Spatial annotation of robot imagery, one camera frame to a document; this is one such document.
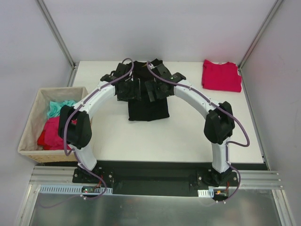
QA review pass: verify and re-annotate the black flower print t-shirt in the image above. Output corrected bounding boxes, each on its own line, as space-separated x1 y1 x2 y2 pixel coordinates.
128 61 170 121

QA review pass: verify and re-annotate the wicker laundry basket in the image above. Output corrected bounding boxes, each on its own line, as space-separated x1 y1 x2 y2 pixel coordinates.
17 87 88 163

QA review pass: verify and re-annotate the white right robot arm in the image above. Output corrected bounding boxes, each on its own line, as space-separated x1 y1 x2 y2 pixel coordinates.
145 61 235 186

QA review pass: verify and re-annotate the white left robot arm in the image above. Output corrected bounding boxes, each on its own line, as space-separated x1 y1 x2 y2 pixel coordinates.
58 58 134 183

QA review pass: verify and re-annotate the folded red t-shirt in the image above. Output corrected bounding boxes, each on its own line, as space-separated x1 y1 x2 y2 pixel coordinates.
201 60 242 93

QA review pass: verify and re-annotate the teal t-shirt in basket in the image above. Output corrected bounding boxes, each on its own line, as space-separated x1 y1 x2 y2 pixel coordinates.
47 100 76 119

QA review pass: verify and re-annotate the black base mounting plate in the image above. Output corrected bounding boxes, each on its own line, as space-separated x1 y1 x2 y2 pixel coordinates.
72 159 238 195

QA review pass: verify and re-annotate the red t-shirt in basket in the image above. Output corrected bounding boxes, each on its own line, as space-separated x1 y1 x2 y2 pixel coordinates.
37 116 64 150

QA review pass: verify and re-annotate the left aluminium frame post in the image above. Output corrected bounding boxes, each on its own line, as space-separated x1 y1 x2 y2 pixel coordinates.
35 0 77 69

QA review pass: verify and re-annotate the aluminium frame post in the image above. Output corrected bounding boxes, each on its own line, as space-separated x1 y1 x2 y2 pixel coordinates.
35 0 77 69
237 0 284 71

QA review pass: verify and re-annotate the right white cable duct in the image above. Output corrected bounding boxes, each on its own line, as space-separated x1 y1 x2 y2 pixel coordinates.
197 189 229 198

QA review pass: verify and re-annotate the white cable duct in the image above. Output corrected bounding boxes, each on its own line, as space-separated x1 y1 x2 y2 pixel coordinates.
197 189 229 198
40 185 113 195

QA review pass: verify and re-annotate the aluminium front rail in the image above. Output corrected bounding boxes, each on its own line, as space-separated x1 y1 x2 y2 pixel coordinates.
30 166 284 190

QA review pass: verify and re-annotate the left white cable duct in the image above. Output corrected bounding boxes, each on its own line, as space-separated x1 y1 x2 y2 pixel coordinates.
40 185 113 195

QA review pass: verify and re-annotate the right aluminium frame post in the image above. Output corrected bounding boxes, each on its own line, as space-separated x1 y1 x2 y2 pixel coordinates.
237 0 284 71

